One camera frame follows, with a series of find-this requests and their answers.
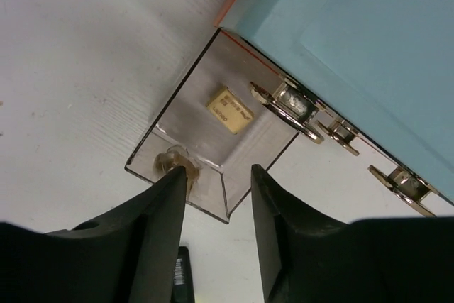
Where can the small tan eraser block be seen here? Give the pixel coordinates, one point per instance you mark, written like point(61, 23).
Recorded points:
point(230, 110)

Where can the teal mini drawer cabinet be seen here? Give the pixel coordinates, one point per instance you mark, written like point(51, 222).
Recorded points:
point(386, 66)

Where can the clear drawer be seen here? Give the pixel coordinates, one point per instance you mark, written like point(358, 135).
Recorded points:
point(218, 162)

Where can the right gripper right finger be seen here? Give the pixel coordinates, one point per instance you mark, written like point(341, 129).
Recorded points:
point(307, 256)

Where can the yellow cap black highlighter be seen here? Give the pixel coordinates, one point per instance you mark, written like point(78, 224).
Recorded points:
point(183, 285)

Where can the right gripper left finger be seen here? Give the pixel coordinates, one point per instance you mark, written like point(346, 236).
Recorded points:
point(127, 254)

